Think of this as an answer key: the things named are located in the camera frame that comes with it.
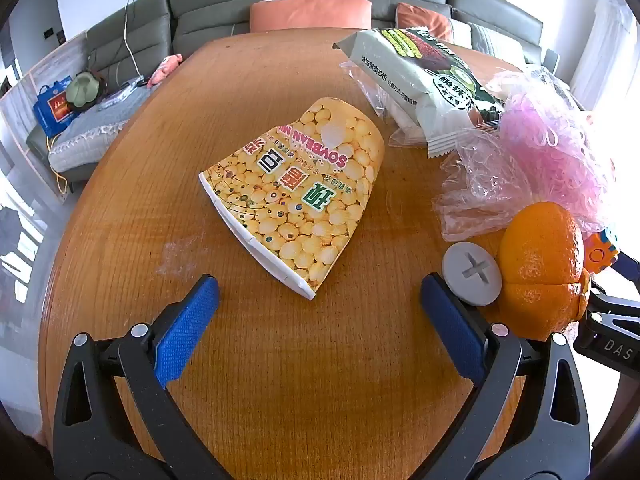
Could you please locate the yellow soybean snack bag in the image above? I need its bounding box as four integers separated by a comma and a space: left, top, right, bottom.
198, 97, 386, 301

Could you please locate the white charging cable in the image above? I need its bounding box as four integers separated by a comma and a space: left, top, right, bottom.
123, 0, 147, 83

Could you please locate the orange blue printed packet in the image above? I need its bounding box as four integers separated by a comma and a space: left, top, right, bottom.
581, 224, 622, 276

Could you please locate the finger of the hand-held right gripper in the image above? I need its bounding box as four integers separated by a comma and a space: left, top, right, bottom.
611, 250, 640, 287
573, 285, 640, 362

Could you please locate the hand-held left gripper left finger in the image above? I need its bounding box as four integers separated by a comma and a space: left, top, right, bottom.
52, 274, 232, 480

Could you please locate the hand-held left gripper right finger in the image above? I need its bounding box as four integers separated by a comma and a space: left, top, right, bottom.
420, 272, 593, 480

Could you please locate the green white snack packet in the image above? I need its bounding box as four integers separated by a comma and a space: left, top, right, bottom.
333, 27, 506, 159

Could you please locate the yellow cable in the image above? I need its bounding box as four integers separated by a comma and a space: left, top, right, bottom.
47, 135, 69, 197

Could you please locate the pink plush toy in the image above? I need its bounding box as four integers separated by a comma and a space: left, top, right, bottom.
146, 54, 184, 87

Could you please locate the blue shopping bag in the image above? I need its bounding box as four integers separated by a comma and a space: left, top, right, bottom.
33, 76, 82, 139

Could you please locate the grey fringed blanket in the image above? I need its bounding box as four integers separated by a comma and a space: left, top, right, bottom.
47, 82, 162, 174

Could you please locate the green hat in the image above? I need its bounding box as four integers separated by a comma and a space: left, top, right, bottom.
66, 72, 104, 110

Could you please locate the grey striped pillow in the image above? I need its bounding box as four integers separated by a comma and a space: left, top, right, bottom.
469, 22, 527, 67

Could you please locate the white curtain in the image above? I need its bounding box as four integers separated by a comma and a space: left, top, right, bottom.
569, 0, 640, 113

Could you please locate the orange fruit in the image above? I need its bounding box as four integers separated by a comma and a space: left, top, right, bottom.
496, 201, 592, 342

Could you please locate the grey round cross-slot cap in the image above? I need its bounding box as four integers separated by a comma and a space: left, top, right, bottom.
442, 241, 502, 307

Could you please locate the small orange cushion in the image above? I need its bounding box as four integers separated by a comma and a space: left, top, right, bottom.
395, 2, 454, 43

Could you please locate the large orange cushion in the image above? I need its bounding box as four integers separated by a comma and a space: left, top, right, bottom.
249, 0, 374, 33

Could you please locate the grey green sofa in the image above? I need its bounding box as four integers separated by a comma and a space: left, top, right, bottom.
26, 0, 546, 196

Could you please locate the crumpled clear plastic bag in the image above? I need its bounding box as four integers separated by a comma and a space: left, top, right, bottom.
432, 132, 533, 242

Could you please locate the bag of pink rubber bands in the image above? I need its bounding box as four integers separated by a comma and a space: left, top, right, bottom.
492, 66, 618, 231

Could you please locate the white pillow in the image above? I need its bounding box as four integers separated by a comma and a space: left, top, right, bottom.
447, 17, 474, 49

